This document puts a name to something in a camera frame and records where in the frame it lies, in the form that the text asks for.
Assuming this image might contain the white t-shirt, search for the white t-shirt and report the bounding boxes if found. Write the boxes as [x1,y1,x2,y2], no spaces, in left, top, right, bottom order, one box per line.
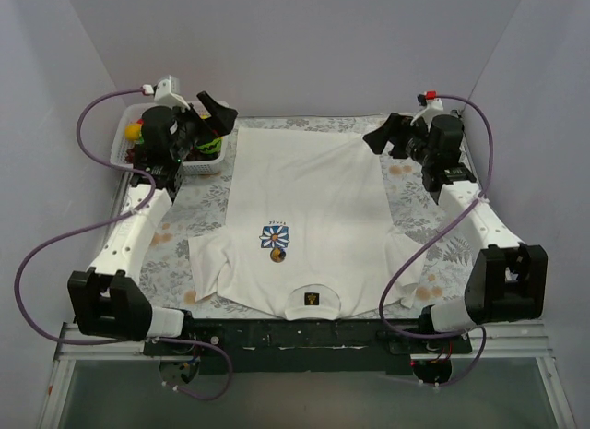
[187,125,425,322]

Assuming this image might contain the round painted brooch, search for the round painted brooch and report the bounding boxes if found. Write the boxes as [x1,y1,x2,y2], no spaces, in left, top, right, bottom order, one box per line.
[269,247,287,263]

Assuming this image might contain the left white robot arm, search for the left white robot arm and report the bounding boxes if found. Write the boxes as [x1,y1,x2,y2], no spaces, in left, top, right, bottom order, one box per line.
[67,91,238,355]

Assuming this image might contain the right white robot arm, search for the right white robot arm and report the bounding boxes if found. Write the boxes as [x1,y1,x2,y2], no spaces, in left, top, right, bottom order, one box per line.
[363,113,549,353]

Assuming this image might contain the green toy watermelon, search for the green toy watermelon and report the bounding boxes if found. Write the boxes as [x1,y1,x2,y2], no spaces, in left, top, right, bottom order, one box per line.
[195,137,223,157]

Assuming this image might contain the orange toy fruit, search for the orange toy fruit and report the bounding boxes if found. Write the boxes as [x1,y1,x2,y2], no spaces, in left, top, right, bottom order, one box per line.
[124,123,142,142]

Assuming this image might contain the white plastic basket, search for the white plastic basket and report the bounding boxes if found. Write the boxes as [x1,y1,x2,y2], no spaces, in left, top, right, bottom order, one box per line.
[110,97,227,175]

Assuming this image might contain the purple toy grapes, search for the purple toy grapes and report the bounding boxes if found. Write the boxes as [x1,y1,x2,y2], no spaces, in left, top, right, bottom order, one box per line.
[124,145,136,165]

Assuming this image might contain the floral table mat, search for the floral table mat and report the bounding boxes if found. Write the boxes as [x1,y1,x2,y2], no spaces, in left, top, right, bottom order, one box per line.
[91,114,518,320]

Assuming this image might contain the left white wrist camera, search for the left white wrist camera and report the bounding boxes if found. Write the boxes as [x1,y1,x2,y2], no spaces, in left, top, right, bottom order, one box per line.
[141,75,190,110]

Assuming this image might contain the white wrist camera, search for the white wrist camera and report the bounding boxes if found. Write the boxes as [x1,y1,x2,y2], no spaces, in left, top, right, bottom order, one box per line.
[410,90,444,125]
[141,75,190,110]

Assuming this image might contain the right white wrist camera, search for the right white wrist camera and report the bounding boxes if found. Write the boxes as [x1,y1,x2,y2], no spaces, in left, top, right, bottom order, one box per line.
[410,90,444,125]

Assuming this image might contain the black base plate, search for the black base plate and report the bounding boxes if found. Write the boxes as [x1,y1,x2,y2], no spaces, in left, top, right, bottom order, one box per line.
[142,316,473,376]

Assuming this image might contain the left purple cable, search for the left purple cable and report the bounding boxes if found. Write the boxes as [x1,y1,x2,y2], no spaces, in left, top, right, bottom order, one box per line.
[13,84,233,400]

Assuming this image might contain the aluminium frame rail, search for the aluminium frame rail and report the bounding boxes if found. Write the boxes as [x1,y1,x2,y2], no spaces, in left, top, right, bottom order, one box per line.
[53,320,554,361]

